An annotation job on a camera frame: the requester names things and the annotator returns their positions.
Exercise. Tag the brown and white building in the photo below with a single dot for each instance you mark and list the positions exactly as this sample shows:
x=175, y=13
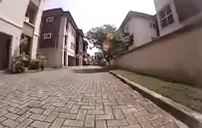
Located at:
x=52, y=33

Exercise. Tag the beige boundary wall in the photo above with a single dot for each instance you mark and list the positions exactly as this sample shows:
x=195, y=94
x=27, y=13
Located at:
x=169, y=56

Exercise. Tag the concrete kerb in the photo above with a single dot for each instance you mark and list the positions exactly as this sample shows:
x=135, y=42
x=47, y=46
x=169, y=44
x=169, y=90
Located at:
x=155, y=96

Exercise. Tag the grass strip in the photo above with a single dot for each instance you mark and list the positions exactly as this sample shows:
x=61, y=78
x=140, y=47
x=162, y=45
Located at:
x=175, y=90

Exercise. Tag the green bush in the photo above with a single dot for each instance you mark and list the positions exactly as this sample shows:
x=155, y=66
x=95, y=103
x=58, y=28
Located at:
x=20, y=63
x=39, y=62

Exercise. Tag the cream building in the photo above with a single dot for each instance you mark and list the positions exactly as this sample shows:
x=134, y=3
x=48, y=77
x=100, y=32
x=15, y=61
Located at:
x=5, y=16

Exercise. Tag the green tree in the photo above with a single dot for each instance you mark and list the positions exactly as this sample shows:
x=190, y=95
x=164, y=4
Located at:
x=102, y=36

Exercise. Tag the white house with grey roof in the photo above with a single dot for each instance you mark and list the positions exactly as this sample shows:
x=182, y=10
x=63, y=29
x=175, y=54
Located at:
x=139, y=30

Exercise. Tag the grey brick paved road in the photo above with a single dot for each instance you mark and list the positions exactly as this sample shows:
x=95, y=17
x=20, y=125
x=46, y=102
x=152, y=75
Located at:
x=72, y=100

